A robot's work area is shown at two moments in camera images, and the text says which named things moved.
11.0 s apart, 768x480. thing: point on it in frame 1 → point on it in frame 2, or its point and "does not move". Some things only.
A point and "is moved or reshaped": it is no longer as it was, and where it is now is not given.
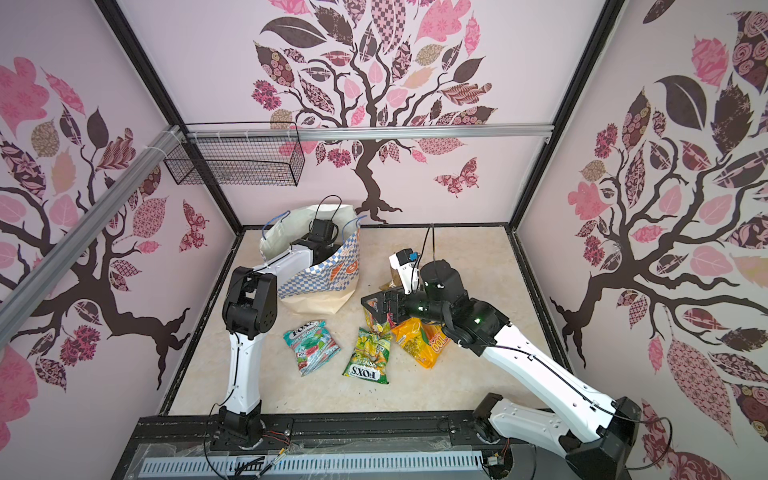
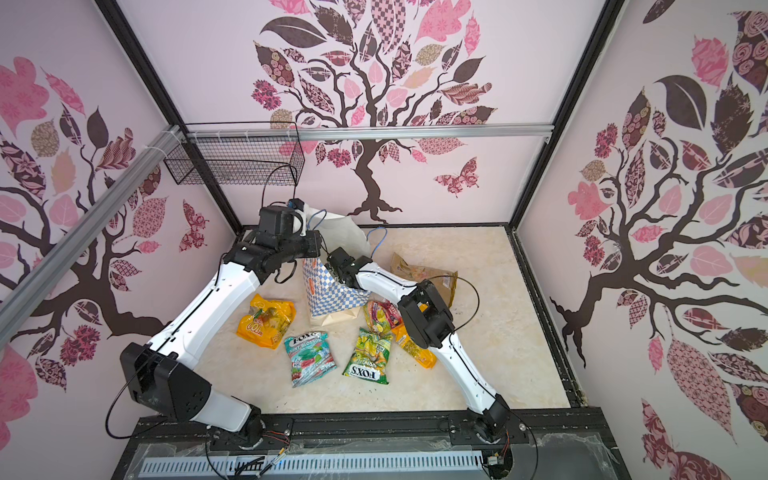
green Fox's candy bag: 371,356 does not move
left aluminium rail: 32,288 does not move
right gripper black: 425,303 → 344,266
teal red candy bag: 313,345 is moved or reshaped
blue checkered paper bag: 327,288 is moved or reshaped
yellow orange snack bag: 421,340 does not move
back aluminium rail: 366,132 does not move
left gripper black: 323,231 → 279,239
